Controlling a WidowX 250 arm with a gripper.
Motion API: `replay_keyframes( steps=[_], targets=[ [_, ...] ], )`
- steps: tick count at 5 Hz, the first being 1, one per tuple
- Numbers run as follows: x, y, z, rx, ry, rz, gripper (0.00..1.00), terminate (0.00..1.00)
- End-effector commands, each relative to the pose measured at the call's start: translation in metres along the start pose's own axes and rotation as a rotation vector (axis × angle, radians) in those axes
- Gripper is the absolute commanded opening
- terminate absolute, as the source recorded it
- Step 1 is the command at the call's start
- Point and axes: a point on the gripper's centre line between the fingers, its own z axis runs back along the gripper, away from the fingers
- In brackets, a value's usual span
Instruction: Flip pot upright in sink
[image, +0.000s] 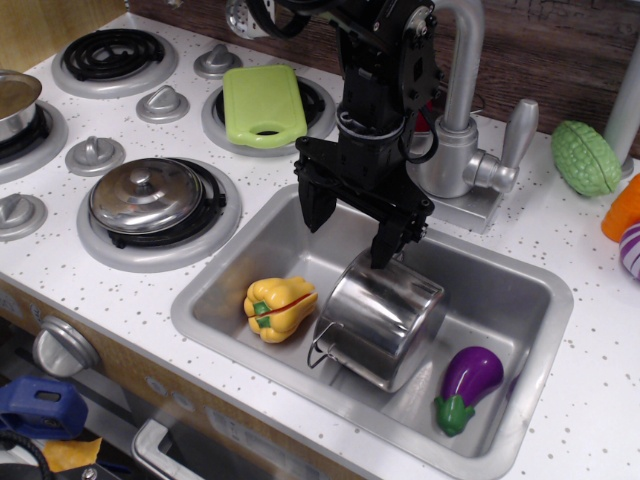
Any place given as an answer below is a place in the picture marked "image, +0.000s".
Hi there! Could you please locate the yellow cloth scrap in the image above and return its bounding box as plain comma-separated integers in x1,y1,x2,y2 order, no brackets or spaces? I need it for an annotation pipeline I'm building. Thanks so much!
42,437,103,473

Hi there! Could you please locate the silver sink basin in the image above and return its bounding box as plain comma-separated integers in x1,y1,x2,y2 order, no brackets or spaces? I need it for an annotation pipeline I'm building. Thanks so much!
171,185,573,479

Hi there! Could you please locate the silver oven door handle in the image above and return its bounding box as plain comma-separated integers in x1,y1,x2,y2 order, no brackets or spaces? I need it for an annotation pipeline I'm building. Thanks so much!
131,418,321,480

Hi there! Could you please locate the silver stove knob upper middle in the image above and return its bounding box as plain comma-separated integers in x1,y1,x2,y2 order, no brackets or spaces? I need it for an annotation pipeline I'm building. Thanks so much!
136,85,190,124

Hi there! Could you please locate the silver stove knob top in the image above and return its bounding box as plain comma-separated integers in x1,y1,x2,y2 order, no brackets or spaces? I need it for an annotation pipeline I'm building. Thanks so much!
193,44,243,80

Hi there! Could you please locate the green bumpy toy gourd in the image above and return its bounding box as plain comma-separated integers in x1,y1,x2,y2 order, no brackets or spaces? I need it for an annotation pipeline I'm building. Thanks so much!
551,120,622,197

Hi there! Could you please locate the orange toy vegetable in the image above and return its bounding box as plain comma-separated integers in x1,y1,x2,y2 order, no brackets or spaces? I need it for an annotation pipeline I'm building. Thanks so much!
601,175,640,242

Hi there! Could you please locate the stainless steel pot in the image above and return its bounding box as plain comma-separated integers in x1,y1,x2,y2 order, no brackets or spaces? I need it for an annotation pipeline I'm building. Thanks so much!
307,249,449,393

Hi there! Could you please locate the burner under left pot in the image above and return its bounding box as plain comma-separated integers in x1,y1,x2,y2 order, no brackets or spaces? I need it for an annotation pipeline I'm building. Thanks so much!
1,100,68,184

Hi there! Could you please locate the burner under lid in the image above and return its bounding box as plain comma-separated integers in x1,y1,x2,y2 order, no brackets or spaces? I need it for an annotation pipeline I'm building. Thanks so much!
77,158,241,273

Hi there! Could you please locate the silver toy faucet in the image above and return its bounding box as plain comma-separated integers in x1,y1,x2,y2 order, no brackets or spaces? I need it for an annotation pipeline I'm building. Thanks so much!
407,0,539,234

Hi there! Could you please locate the yellow toy bell pepper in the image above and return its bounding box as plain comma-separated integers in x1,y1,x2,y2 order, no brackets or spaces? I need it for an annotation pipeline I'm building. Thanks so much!
243,277,318,344

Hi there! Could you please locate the steel pot lid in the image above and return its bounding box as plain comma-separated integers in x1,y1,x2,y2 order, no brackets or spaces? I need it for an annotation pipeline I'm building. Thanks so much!
89,158,205,234

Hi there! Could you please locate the silver stove knob centre left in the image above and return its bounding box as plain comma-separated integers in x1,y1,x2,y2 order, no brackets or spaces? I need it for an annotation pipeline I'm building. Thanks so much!
65,136,126,177

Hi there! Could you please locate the silver stove knob lower left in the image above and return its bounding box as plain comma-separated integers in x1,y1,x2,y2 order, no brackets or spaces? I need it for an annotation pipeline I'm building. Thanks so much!
1,193,48,241

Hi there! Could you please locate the purple toy eggplant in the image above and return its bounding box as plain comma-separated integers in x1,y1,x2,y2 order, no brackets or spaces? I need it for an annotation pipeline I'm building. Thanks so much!
434,346,504,437

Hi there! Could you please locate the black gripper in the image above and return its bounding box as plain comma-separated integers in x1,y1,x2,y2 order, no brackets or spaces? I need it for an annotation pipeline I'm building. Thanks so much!
295,119,433,269

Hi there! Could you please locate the steel pot on left burner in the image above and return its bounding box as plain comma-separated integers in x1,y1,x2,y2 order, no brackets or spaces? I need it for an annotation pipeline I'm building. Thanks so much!
0,70,42,142

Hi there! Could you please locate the black coil burner back left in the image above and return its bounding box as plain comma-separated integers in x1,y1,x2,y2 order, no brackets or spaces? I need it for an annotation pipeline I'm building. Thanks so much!
52,28,178,99

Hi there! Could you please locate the grey vertical post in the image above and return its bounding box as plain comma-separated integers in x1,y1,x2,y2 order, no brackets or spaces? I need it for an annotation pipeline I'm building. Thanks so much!
604,42,639,178

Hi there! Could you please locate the green toy cutting board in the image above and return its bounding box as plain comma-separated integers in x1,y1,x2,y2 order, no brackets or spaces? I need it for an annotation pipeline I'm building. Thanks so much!
223,64,308,149

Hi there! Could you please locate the blue clamp handle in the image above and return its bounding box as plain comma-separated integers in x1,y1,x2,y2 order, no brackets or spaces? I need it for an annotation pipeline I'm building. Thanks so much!
1,376,89,440

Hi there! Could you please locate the silver oven dial front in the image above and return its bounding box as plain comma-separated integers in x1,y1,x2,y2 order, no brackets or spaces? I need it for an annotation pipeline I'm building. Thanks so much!
32,316,100,378

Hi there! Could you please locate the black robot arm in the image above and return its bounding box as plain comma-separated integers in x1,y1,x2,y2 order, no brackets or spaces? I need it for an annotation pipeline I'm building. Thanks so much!
247,1,442,269

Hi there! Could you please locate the silver stove knob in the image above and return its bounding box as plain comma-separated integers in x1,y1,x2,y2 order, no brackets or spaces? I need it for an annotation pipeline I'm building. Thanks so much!
65,136,126,177
193,44,243,80
1,193,48,241
136,85,190,124

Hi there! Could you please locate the purple white striped toy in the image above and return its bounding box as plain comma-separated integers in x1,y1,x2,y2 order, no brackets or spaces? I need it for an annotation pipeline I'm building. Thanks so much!
619,223,640,280

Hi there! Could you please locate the silver perforated utensil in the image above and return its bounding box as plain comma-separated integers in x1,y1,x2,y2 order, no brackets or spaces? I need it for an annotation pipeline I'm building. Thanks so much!
225,0,267,40

